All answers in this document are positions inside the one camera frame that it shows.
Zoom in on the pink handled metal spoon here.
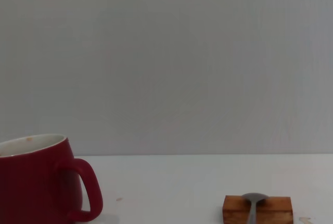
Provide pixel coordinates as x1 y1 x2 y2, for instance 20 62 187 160
241 192 271 224

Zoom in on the red ceramic coffee cup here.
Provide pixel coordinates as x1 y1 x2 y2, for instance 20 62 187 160
0 134 104 224

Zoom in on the dark brown wooden block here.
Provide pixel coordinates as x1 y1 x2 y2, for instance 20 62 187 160
223 194 294 224

